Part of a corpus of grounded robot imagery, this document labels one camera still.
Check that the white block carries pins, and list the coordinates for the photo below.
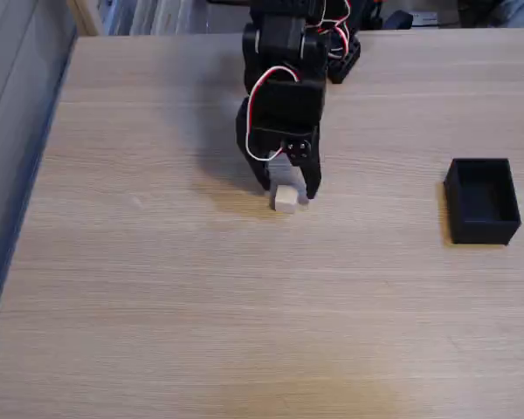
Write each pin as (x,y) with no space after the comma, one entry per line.
(284,201)

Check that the black open box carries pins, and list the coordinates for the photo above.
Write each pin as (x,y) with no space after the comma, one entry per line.
(482,218)

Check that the black device with orange part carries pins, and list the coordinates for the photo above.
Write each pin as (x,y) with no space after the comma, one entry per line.
(374,17)

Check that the dark blue rounded object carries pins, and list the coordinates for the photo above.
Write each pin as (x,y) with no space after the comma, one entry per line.
(399,20)

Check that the white slatted panels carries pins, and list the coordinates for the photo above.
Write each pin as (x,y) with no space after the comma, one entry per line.
(161,17)

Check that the light wooden post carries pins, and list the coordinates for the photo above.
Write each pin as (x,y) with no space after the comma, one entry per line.
(85,17)

